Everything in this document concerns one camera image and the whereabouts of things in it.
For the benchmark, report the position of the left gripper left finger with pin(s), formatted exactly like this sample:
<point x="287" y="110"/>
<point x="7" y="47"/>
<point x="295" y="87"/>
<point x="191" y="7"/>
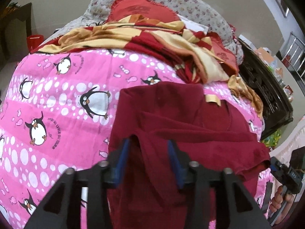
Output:
<point x="61" y="206"/>

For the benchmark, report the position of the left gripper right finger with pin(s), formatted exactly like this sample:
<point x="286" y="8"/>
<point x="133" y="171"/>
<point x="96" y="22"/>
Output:
<point x="209" y="192"/>

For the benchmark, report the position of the dark red sweater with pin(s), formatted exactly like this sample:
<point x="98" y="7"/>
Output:
<point x="217" y="137"/>

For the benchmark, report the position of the person's right hand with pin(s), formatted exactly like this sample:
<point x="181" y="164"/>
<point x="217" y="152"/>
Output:
<point x="276" y="204"/>

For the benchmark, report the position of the pink penguin quilt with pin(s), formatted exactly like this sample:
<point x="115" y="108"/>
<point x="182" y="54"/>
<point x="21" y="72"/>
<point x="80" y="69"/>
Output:
<point x="59" y="112"/>

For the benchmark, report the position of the metal railing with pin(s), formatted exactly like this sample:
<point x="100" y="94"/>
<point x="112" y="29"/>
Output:
<point x="293" y="56"/>

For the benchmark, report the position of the red yellow blanket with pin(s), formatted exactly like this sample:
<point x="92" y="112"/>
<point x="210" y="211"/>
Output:
<point x="196" y="57"/>

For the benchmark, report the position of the red bin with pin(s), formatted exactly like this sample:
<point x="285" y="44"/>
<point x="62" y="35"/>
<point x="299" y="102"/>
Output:
<point x="33" y="41"/>

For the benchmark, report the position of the white pillow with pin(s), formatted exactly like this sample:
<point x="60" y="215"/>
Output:
<point x="191" y="25"/>

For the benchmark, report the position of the dark wooden side table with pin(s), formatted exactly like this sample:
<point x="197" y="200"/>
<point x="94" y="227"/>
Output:
<point x="15" y="28"/>

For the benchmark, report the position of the floral grey duvet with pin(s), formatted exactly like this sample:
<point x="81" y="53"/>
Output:
<point x="194" y="10"/>

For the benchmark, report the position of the red ruffled pillow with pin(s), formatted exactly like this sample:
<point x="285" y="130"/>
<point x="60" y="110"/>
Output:
<point x="147" y="8"/>

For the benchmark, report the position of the framed wall picture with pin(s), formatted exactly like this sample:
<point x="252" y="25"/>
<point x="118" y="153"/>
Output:
<point x="283" y="7"/>

